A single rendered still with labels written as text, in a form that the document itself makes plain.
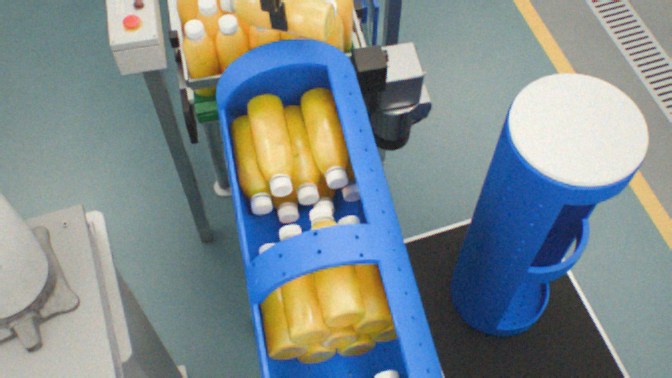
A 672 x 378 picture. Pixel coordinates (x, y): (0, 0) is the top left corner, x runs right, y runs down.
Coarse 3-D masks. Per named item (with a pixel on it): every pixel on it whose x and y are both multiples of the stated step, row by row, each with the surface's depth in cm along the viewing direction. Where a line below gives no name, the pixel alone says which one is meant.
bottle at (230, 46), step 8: (240, 32) 161; (216, 40) 162; (224, 40) 161; (232, 40) 160; (240, 40) 162; (216, 48) 164; (224, 48) 162; (232, 48) 162; (240, 48) 162; (248, 48) 166; (224, 56) 164; (232, 56) 163; (224, 64) 166
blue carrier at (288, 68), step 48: (288, 48) 138; (336, 48) 143; (240, 96) 149; (288, 96) 153; (336, 96) 135; (240, 192) 144; (336, 192) 152; (384, 192) 130; (240, 240) 131; (288, 240) 119; (336, 240) 118; (384, 240) 122
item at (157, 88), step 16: (160, 80) 180; (160, 96) 185; (160, 112) 191; (176, 128) 198; (176, 144) 204; (176, 160) 210; (192, 176) 219; (192, 192) 226; (192, 208) 234; (208, 224) 247; (208, 240) 255
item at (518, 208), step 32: (512, 160) 154; (480, 192) 186; (512, 192) 160; (544, 192) 152; (576, 192) 148; (608, 192) 150; (480, 224) 184; (512, 224) 168; (544, 224) 161; (576, 224) 195; (480, 256) 191; (512, 256) 178; (544, 256) 221; (576, 256) 184; (480, 288) 202; (512, 288) 192; (544, 288) 226; (480, 320) 216; (512, 320) 224
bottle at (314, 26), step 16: (240, 0) 133; (256, 0) 132; (288, 0) 131; (304, 0) 131; (320, 0) 132; (240, 16) 135; (256, 16) 133; (288, 16) 131; (304, 16) 130; (320, 16) 130; (288, 32) 134; (304, 32) 132; (320, 32) 131
